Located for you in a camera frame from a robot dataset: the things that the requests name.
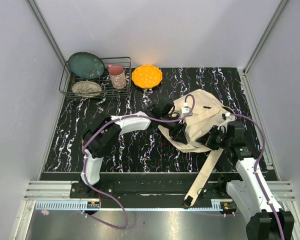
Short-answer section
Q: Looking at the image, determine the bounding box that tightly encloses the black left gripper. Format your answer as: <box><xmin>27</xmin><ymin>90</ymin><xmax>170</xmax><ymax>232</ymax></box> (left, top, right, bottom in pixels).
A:
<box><xmin>160</xmin><ymin>114</ymin><xmax>188</xmax><ymax>145</ymax></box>

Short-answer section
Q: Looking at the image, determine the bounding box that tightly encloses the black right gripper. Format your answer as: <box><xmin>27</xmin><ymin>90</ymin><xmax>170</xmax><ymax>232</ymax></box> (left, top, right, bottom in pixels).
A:
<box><xmin>195</xmin><ymin>125</ymin><xmax>232</xmax><ymax>150</ymax></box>

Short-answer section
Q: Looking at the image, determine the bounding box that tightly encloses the cream canvas backpack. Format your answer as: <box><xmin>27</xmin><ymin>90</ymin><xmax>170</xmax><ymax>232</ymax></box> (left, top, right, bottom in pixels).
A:
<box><xmin>158</xmin><ymin>89</ymin><xmax>236</xmax><ymax>209</ymax></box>

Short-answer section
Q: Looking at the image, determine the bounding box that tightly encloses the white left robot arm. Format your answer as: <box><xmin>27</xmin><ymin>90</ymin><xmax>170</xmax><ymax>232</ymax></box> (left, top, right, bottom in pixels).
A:
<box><xmin>80</xmin><ymin>99</ymin><xmax>192</xmax><ymax>198</ymax></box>

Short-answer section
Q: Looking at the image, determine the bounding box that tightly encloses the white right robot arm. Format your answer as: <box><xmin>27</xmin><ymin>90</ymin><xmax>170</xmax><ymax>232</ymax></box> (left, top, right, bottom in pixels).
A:
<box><xmin>198</xmin><ymin>121</ymin><xmax>295</xmax><ymax>240</ymax></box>

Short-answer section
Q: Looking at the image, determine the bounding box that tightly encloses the yellow polka dot plate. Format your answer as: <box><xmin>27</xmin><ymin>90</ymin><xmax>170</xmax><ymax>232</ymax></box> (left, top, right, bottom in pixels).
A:
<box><xmin>131</xmin><ymin>65</ymin><xmax>163</xmax><ymax>89</ymax></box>

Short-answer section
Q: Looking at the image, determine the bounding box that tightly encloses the pink ghost pattern mug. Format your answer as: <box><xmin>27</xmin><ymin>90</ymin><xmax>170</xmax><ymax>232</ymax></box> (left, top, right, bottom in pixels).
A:
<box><xmin>107</xmin><ymin>64</ymin><xmax>127</xmax><ymax>89</ymax></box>

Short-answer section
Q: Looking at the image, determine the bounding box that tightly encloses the speckled beige plate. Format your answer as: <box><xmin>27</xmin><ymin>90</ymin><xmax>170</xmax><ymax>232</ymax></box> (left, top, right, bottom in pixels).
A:
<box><xmin>71</xmin><ymin>81</ymin><xmax>102</xmax><ymax>98</ymax></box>

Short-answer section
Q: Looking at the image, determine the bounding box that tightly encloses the dark teal plate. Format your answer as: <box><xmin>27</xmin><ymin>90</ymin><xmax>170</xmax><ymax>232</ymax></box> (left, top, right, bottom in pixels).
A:
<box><xmin>67</xmin><ymin>52</ymin><xmax>105</xmax><ymax>80</ymax></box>

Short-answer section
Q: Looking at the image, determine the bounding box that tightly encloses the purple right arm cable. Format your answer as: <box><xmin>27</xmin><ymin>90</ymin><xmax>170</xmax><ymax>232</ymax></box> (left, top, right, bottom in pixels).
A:
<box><xmin>229</xmin><ymin>113</ymin><xmax>285</xmax><ymax>240</ymax></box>

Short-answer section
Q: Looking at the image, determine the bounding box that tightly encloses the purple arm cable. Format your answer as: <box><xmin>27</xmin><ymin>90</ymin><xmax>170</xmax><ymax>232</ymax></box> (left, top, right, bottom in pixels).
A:
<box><xmin>229</xmin><ymin>113</ymin><xmax>285</xmax><ymax>240</ymax></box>
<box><xmin>81</xmin><ymin>94</ymin><xmax>196</xmax><ymax>230</ymax></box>

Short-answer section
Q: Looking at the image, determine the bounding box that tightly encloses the grey wire dish rack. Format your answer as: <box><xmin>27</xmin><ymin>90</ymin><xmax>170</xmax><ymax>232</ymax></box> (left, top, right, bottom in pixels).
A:
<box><xmin>58</xmin><ymin>56</ymin><xmax>131</xmax><ymax>99</ymax></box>

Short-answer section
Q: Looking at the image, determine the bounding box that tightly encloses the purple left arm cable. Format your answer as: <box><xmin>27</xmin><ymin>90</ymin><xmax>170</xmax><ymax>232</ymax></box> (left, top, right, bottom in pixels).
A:
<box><xmin>81</xmin><ymin>94</ymin><xmax>196</xmax><ymax>230</ymax></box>

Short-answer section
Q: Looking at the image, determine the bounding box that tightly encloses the aluminium front rail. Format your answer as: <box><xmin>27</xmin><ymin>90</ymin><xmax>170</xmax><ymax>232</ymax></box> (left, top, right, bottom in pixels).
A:
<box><xmin>24</xmin><ymin>180</ymin><xmax>295</xmax><ymax>201</ymax></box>

